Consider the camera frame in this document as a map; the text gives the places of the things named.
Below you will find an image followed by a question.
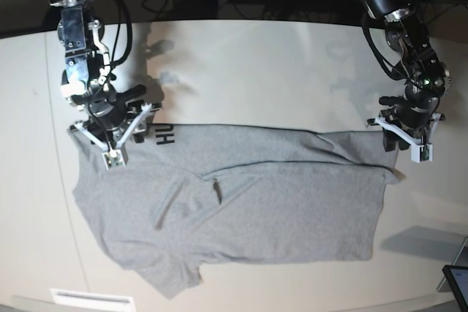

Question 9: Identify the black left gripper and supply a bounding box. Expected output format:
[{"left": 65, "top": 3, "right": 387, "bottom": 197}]
[{"left": 379, "top": 96, "right": 440, "bottom": 152}]

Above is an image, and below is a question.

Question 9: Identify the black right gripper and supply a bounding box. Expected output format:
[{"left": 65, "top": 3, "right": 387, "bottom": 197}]
[{"left": 72, "top": 85, "right": 162, "bottom": 144}]

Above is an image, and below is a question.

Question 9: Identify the grey T-shirt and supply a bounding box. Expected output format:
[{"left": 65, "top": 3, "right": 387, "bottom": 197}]
[{"left": 70, "top": 125, "right": 399, "bottom": 299}]

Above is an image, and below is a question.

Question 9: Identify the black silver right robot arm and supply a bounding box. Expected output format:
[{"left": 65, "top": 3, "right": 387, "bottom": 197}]
[{"left": 49, "top": 0, "right": 161, "bottom": 151}]

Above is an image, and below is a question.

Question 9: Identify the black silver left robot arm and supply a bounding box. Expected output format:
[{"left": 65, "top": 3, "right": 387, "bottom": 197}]
[{"left": 361, "top": 0, "right": 450, "bottom": 161}]

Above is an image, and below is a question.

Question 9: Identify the grey tablet stand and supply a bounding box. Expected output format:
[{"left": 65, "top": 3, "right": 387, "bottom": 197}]
[{"left": 437, "top": 237, "right": 467, "bottom": 293}]

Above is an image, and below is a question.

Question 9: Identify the black tablet screen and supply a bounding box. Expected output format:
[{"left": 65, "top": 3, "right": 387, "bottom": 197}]
[{"left": 442, "top": 265, "right": 467, "bottom": 312}]

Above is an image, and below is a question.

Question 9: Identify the white label strip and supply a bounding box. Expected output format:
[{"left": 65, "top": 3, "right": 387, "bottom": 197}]
[{"left": 50, "top": 289, "right": 135, "bottom": 311}]

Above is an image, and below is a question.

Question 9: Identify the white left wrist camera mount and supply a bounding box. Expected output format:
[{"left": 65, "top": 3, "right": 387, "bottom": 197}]
[{"left": 367, "top": 113, "right": 445, "bottom": 163}]

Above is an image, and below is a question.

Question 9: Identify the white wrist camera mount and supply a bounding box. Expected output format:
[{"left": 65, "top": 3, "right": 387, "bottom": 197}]
[
  {"left": 367, "top": 113, "right": 445, "bottom": 163},
  {"left": 69, "top": 100, "right": 162, "bottom": 170}
]

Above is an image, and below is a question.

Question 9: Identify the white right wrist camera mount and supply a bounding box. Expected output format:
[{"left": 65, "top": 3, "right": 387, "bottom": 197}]
[{"left": 69, "top": 100, "right": 162, "bottom": 170}]

